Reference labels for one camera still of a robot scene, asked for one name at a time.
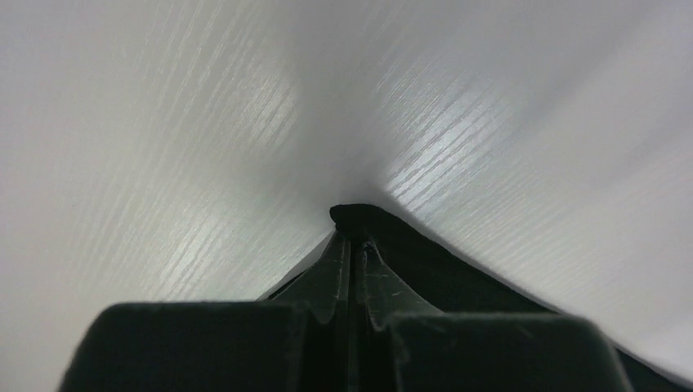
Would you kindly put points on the black t-shirt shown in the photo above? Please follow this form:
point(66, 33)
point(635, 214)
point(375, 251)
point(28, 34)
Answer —
point(447, 282)

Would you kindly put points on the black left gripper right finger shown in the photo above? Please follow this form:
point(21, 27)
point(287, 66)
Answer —
point(407, 344)

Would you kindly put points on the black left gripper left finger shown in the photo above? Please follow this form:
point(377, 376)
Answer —
point(294, 340)

